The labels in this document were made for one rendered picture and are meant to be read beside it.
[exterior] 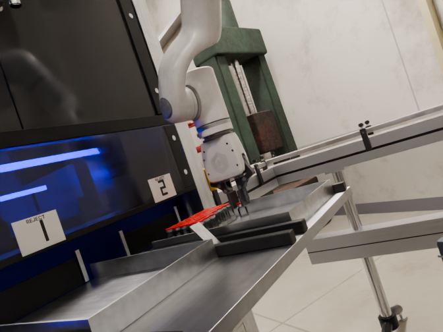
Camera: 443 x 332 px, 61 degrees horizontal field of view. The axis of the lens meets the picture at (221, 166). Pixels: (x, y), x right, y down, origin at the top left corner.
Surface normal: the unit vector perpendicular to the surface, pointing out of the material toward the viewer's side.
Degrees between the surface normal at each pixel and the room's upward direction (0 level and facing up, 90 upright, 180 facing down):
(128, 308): 90
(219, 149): 88
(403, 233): 90
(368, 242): 90
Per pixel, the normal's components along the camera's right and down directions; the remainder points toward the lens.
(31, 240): 0.79, -0.27
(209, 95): 0.50, -0.14
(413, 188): -0.82, 0.29
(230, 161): -0.46, 0.15
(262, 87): -0.65, 0.21
